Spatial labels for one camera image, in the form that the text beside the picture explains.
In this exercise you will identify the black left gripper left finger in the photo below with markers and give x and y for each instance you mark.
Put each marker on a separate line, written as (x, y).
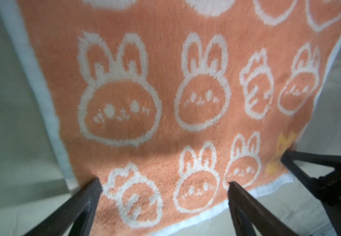
(77, 214)

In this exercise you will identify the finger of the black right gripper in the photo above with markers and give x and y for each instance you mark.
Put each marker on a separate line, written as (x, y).
(327, 188)

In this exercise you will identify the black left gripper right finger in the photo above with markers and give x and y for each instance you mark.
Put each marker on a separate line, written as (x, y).
(247, 213)

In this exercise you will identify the orange bunny pattern towel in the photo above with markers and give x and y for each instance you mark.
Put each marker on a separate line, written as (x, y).
(167, 102)

